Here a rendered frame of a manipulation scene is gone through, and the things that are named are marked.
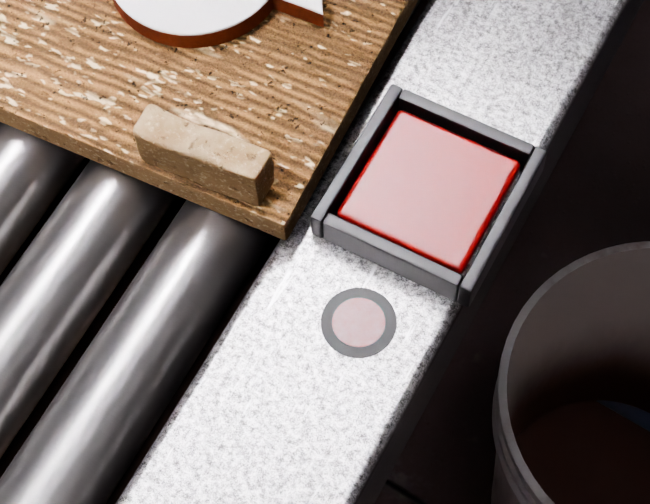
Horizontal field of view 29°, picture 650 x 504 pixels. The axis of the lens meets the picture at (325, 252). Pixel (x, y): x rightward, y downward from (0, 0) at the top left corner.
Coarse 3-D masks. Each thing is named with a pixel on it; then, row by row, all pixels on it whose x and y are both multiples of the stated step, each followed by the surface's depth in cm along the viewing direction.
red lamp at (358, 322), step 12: (348, 300) 53; (360, 300) 53; (336, 312) 53; (348, 312) 53; (360, 312) 53; (372, 312) 53; (336, 324) 53; (348, 324) 53; (360, 324) 53; (372, 324) 53; (384, 324) 52; (348, 336) 52; (360, 336) 52; (372, 336) 52
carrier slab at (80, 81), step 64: (0, 0) 58; (64, 0) 58; (384, 0) 57; (0, 64) 57; (64, 64) 56; (128, 64) 56; (192, 64) 56; (256, 64) 56; (320, 64) 56; (64, 128) 55; (128, 128) 55; (256, 128) 55; (320, 128) 54; (192, 192) 54
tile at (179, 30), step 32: (128, 0) 56; (160, 0) 56; (192, 0) 56; (224, 0) 56; (256, 0) 56; (288, 0) 56; (320, 0) 56; (160, 32) 56; (192, 32) 56; (224, 32) 56
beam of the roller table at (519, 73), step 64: (448, 0) 60; (512, 0) 60; (576, 0) 60; (640, 0) 65; (448, 64) 58; (512, 64) 58; (576, 64) 58; (512, 128) 57; (320, 192) 55; (320, 256) 54; (256, 320) 53; (320, 320) 53; (448, 320) 53; (192, 384) 52; (256, 384) 52; (320, 384) 52; (384, 384) 51; (192, 448) 50; (256, 448) 50; (320, 448) 50; (384, 448) 50
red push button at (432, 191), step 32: (416, 128) 55; (384, 160) 54; (416, 160) 54; (448, 160) 54; (480, 160) 54; (512, 160) 54; (352, 192) 54; (384, 192) 54; (416, 192) 54; (448, 192) 54; (480, 192) 54; (384, 224) 53; (416, 224) 53; (448, 224) 53; (480, 224) 53; (448, 256) 52
